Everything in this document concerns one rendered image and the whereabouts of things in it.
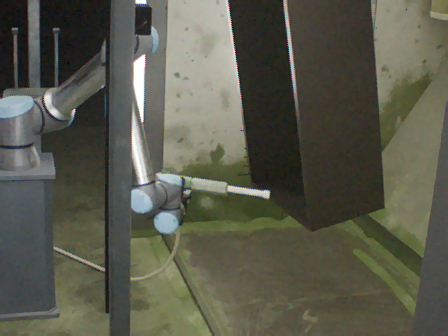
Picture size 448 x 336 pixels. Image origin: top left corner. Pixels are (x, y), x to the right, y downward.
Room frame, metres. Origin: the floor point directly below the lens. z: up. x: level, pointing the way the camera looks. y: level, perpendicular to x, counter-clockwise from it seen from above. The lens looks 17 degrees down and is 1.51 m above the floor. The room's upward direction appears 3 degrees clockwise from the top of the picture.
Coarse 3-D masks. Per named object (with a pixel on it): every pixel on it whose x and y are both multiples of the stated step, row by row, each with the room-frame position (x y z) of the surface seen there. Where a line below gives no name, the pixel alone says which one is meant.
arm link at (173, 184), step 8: (160, 176) 2.50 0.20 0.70; (168, 176) 2.51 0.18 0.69; (176, 176) 2.52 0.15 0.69; (168, 184) 2.47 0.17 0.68; (176, 184) 2.48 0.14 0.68; (168, 192) 2.44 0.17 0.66; (176, 192) 2.48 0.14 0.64; (168, 200) 2.44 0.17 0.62; (176, 200) 2.48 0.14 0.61; (160, 208) 2.48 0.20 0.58; (168, 208) 2.47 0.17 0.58; (176, 208) 2.48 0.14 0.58
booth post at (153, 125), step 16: (160, 0) 3.56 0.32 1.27; (160, 16) 3.56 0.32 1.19; (160, 32) 3.56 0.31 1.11; (160, 48) 3.56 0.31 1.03; (160, 64) 3.56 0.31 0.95; (160, 80) 3.56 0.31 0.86; (160, 96) 3.56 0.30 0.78; (144, 112) 3.54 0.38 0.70; (160, 112) 3.56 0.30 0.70; (144, 128) 3.54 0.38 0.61; (160, 128) 3.56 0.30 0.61; (160, 144) 3.56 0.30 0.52; (160, 160) 3.56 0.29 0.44; (144, 224) 3.54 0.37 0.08
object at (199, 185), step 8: (184, 176) 2.83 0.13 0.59; (192, 184) 2.79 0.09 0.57; (200, 184) 2.78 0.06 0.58; (208, 184) 2.78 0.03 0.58; (216, 184) 2.78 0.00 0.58; (224, 184) 2.78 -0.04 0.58; (208, 192) 2.78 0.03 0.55; (216, 192) 2.78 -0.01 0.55; (224, 192) 2.77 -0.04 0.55; (240, 192) 2.77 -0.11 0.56; (248, 192) 2.76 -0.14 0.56; (256, 192) 2.76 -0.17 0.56; (264, 192) 2.75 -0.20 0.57
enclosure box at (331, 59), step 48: (240, 0) 3.12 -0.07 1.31; (288, 0) 2.54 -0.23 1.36; (336, 0) 2.61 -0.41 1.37; (240, 48) 3.13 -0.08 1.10; (288, 48) 3.22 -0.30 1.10; (336, 48) 2.62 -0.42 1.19; (240, 96) 3.11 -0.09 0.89; (288, 96) 3.22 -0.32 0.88; (336, 96) 2.63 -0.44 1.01; (288, 144) 3.23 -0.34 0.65; (336, 144) 2.64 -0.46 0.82; (288, 192) 3.02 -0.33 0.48; (336, 192) 2.65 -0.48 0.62
